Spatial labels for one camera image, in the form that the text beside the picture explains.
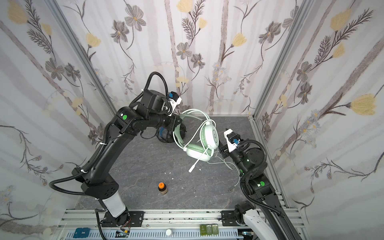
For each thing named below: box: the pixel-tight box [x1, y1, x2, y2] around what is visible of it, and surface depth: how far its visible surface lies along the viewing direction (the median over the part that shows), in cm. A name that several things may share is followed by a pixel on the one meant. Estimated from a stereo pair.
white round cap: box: [165, 228, 173, 237], surface depth 68 cm
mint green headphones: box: [173, 109, 220, 173], surface depth 55 cm
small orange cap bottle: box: [158, 182, 168, 195], surface depth 78 cm
